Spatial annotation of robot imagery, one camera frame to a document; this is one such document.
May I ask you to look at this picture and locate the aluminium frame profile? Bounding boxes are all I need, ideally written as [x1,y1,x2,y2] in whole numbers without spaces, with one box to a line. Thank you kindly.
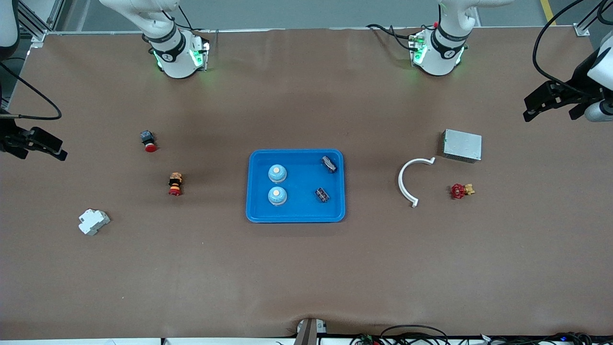
[17,0,65,48]
[574,0,613,37]

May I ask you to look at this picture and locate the black looped cable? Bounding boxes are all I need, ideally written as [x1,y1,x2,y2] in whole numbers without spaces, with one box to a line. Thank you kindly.
[381,324,451,345]

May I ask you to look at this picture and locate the black arm base cables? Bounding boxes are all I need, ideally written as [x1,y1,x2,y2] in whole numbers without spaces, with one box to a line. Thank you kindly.
[366,23,415,51]

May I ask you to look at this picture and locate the blue plastic tray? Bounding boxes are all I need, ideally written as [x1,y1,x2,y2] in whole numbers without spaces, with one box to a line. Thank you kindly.
[246,149,346,224]

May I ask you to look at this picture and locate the silver metal power supply box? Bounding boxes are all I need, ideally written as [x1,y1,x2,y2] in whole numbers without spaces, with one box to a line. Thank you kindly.
[442,128,483,164]

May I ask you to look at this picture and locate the white rail circuit breaker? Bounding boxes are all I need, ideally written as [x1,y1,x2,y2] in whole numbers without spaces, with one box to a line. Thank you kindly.
[78,208,111,236]

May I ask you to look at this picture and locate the black cable bundle with plugs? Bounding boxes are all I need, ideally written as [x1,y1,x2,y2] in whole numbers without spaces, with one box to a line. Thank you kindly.
[479,332,594,345]

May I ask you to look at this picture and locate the brass valve red handwheel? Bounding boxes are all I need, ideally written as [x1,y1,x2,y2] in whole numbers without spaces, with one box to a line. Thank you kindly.
[450,183,476,200]

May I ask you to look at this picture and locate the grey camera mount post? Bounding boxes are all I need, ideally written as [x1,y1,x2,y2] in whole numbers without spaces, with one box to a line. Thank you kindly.
[295,318,329,345]

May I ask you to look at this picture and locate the white half-ring pipe clamp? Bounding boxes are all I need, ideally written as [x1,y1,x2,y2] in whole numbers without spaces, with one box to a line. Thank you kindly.
[398,157,436,208]

